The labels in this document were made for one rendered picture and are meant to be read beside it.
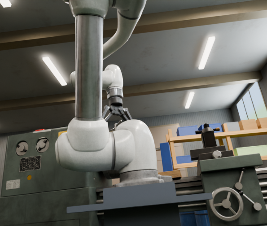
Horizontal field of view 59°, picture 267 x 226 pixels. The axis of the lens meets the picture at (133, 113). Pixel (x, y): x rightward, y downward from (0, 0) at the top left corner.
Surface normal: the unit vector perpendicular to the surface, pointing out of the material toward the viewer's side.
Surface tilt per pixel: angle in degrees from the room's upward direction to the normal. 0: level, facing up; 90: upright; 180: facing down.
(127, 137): 81
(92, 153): 111
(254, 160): 90
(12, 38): 90
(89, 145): 119
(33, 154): 90
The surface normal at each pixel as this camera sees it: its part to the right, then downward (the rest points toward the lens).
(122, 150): 0.15, -0.19
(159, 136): -0.07, -0.36
